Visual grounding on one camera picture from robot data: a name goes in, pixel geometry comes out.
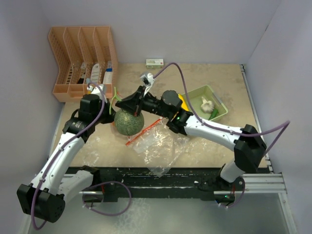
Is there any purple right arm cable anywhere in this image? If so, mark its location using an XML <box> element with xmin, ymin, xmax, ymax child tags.
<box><xmin>153</xmin><ymin>62</ymin><xmax>291</xmax><ymax>163</ymax></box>

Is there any white garlic bulb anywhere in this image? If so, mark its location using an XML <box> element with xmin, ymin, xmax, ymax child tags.
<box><xmin>200</xmin><ymin>96</ymin><xmax>215</xmax><ymax>114</ymax></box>

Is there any white blue bottle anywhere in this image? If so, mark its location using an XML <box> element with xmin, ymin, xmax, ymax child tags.
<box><xmin>102</xmin><ymin>60</ymin><xmax>113</xmax><ymax>84</ymax></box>

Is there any green netted melon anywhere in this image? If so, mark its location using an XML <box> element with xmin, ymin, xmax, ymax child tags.
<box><xmin>113</xmin><ymin>109</ymin><xmax>145</xmax><ymax>137</ymax></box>

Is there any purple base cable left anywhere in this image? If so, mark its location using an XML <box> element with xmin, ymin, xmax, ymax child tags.
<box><xmin>82</xmin><ymin>180</ymin><xmax>132</xmax><ymax>217</ymax></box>

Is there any pale green perforated basket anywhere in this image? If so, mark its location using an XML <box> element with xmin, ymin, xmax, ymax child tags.
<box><xmin>178</xmin><ymin>85</ymin><xmax>228</xmax><ymax>121</ymax></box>

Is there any aluminium frame rail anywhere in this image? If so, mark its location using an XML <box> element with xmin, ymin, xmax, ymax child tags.
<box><xmin>240</xmin><ymin>64</ymin><xmax>297</xmax><ymax>234</ymax></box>

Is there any white ribbed item in organizer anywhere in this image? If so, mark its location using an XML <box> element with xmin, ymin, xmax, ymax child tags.
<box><xmin>86</xmin><ymin>63</ymin><xmax>100</xmax><ymax>83</ymax></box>

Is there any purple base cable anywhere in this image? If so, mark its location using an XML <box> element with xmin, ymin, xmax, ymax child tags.
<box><xmin>82</xmin><ymin>180</ymin><xmax>132</xmax><ymax>217</ymax></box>
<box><xmin>215</xmin><ymin>180</ymin><xmax>247</xmax><ymax>209</ymax></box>

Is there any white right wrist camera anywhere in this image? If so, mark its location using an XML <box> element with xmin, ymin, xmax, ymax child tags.
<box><xmin>140</xmin><ymin>72</ymin><xmax>155</xmax><ymax>96</ymax></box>

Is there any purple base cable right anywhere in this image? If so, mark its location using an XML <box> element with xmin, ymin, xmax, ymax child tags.
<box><xmin>215</xmin><ymin>180</ymin><xmax>247</xmax><ymax>209</ymax></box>

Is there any yellow banana bunch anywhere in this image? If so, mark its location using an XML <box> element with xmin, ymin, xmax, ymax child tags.
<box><xmin>178</xmin><ymin>94</ymin><xmax>189</xmax><ymax>111</ymax></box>

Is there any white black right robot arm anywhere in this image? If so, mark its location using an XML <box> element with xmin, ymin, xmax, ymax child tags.
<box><xmin>116</xmin><ymin>86</ymin><xmax>267</xmax><ymax>191</ymax></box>

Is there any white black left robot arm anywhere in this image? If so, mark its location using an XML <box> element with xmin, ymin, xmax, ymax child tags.
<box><xmin>17</xmin><ymin>94</ymin><xmax>113</xmax><ymax>223</ymax></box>

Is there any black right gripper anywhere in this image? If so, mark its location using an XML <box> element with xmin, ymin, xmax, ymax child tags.
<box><xmin>116</xmin><ymin>86</ymin><xmax>171</xmax><ymax>119</ymax></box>

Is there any peach plastic desk organizer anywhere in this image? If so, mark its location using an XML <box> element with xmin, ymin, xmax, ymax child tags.
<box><xmin>48</xmin><ymin>26</ymin><xmax>118</xmax><ymax>102</ymax></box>

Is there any black front mounting rail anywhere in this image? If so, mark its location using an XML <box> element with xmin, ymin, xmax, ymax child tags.
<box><xmin>65</xmin><ymin>164</ymin><xmax>247</xmax><ymax>203</ymax></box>

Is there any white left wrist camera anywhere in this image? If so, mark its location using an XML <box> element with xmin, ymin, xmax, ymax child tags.
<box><xmin>87</xmin><ymin>84</ymin><xmax>106</xmax><ymax>97</ymax></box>

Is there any small white green box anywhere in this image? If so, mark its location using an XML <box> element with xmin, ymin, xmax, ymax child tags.
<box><xmin>146</xmin><ymin>58</ymin><xmax>164</xmax><ymax>69</ymax></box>

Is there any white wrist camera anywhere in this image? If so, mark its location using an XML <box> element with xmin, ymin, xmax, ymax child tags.
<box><xmin>87</xmin><ymin>84</ymin><xmax>106</xmax><ymax>97</ymax></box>
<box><xmin>140</xmin><ymin>72</ymin><xmax>155</xmax><ymax>96</ymax></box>

